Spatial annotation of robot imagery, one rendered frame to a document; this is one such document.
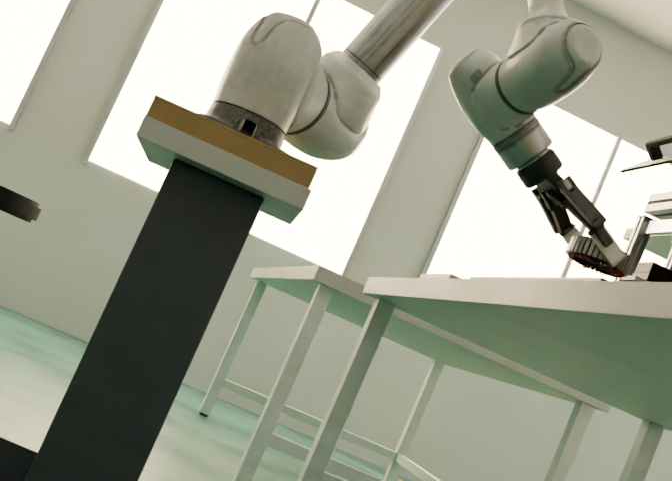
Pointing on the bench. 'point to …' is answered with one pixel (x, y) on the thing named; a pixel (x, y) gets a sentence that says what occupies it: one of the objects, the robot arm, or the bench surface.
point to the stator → (587, 254)
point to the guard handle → (657, 147)
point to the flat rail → (658, 227)
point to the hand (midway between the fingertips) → (598, 254)
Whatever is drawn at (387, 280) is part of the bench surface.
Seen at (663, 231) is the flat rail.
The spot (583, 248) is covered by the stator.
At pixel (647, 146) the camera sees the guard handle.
